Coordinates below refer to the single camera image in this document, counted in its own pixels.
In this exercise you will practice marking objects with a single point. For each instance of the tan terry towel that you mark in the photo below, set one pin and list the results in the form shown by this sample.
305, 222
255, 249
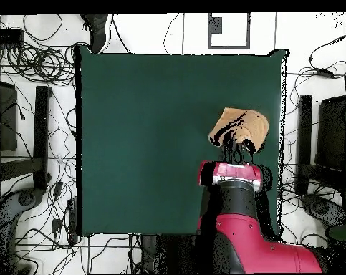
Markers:
247, 126

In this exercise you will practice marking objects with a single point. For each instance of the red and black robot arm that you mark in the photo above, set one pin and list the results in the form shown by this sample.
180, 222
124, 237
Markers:
247, 243

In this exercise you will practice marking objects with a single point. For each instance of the black flat box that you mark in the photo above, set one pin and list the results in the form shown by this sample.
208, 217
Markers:
6, 35

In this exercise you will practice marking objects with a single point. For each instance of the black metal stand foot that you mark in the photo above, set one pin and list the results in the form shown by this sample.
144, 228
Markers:
40, 137
304, 137

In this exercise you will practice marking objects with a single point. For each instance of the black chair seat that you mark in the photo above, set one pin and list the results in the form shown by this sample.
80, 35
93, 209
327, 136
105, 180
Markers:
331, 134

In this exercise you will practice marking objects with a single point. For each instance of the dark green table cloth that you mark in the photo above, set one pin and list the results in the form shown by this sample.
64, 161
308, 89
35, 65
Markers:
161, 100

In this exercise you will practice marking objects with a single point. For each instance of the grey swivel chair base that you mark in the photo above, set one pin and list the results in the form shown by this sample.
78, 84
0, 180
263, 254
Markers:
321, 209
6, 212

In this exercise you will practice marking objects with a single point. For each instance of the black power adapter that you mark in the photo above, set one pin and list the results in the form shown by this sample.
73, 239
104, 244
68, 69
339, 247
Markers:
324, 72
56, 226

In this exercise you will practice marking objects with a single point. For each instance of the black power strip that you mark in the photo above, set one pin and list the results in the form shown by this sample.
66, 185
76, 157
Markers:
72, 217

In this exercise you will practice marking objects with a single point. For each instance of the black cabinet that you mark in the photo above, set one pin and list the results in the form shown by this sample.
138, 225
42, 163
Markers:
5, 114

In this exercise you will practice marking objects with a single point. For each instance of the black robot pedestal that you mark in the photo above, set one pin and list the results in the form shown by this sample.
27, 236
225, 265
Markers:
175, 252

